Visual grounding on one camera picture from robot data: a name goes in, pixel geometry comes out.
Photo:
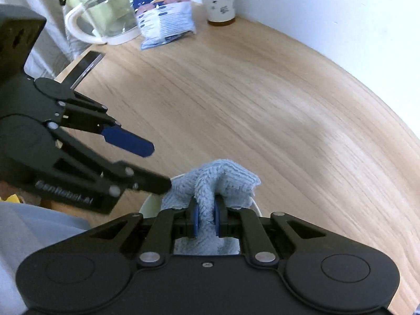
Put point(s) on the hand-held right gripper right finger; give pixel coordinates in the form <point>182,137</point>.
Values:
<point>217,220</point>

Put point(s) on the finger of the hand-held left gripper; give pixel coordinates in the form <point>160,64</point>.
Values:
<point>147,182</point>
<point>128,141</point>

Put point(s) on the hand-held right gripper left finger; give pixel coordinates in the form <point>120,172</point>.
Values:
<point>195,220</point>

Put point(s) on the pale green cup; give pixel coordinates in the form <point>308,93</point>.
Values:
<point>149,208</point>

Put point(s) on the light blue cleaning cloth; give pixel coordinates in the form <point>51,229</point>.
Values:
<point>229,177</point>

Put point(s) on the yellow object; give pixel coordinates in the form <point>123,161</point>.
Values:
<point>11,199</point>

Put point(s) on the black phone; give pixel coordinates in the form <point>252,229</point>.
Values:
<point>82,69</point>

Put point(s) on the grey clothing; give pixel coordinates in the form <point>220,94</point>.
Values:
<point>29,229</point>

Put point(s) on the white curtain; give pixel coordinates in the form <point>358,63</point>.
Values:
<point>49,59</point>

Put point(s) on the blue and silver snack packet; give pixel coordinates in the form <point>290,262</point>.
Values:
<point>165,16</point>

